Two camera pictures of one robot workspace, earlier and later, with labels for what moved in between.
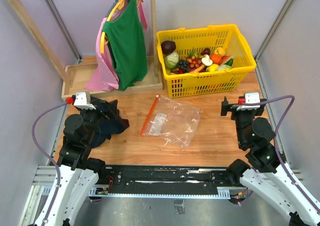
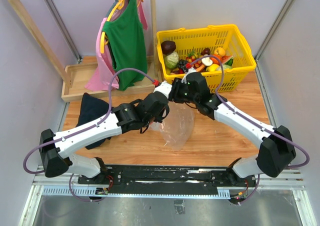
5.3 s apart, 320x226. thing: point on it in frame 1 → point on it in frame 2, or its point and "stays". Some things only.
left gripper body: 92,116 → 158,118
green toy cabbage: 171,60 stays
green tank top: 128,38 stays
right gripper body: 242,117 → 180,93
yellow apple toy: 213,67 stays
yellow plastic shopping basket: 230,38 stays
